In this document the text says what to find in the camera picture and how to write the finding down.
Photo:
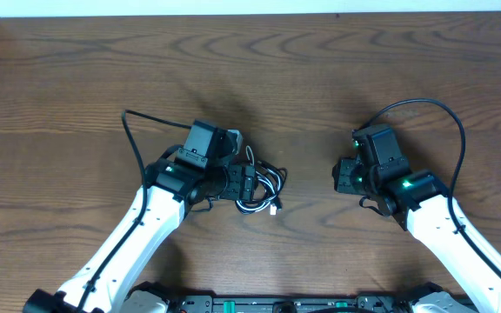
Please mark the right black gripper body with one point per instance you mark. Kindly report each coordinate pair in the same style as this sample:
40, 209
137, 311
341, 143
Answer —
346, 176

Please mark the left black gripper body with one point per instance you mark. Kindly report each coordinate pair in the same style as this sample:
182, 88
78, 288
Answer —
242, 183

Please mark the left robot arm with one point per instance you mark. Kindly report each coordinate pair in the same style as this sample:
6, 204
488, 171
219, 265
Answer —
185, 174

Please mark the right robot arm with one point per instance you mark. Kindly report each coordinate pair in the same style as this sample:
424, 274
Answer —
423, 206

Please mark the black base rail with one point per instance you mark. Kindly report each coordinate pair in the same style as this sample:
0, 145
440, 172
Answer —
154, 297

